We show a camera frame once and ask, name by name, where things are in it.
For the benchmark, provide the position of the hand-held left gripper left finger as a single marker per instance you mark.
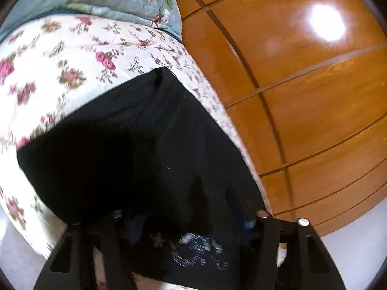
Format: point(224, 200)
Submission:
point(138, 230)

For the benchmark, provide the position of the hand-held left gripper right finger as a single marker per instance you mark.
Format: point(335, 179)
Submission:
point(246, 221)

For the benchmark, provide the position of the black pants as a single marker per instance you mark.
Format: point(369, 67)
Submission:
point(121, 142)

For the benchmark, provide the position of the wooden wardrobe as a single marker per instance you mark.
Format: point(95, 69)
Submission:
point(302, 96)

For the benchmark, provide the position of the floral bedspread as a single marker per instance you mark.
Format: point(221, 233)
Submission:
point(60, 66)

